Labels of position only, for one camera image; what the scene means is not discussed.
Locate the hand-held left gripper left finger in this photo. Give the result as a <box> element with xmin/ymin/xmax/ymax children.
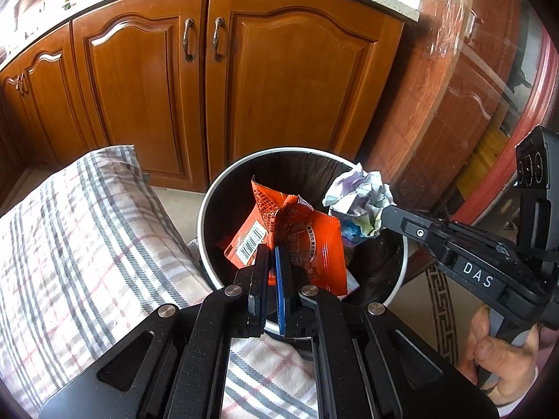
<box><xmin>39</xmin><ymin>244</ymin><xmax>270</xmax><ymax>419</ymax></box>

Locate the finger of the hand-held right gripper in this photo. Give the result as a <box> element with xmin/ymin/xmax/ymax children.
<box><xmin>379</xmin><ymin>204</ymin><xmax>464</xmax><ymax>263</ymax></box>

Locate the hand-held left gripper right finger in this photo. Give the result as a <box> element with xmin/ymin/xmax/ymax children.
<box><xmin>274</xmin><ymin>245</ymin><xmax>499</xmax><ymax>419</ymax></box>

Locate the round dark waste bin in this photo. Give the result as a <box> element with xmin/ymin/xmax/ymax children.
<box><xmin>197</xmin><ymin>148</ymin><xmax>409</xmax><ymax>340</ymax></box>

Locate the orange snack packet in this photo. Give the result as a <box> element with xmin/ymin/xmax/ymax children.
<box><xmin>224</xmin><ymin>175</ymin><xmax>350</xmax><ymax>298</ymax></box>

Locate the white paper ball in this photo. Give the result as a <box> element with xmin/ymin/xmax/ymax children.
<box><xmin>322</xmin><ymin>162</ymin><xmax>396</xmax><ymax>239</ymax></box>

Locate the person's right forearm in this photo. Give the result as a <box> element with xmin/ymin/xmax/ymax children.
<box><xmin>495</xmin><ymin>369</ymin><xmax>552</xmax><ymax>415</ymax></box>

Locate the person's right hand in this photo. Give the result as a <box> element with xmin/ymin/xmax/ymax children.
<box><xmin>456</xmin><ymin>307</ymin><xmax>542</xmax><ymax>406</ymax></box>

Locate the red framed glass door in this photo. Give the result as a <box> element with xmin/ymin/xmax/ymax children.
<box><xmin>379</xmin><ymin>0</ymin><xmax>559</xmax><ymax>245</ymax></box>

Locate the plaid cloth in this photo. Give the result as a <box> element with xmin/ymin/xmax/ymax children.
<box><xmin>0</xmin><ymin>144</ymin><xmax>320</xmax><ymax>419</ymax></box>

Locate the wooden kitchen base cabinet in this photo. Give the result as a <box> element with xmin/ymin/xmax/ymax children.
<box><xmin>0</xmin><ymin>0</ymin><xmax>405</xmax><ymax>193</ymax></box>

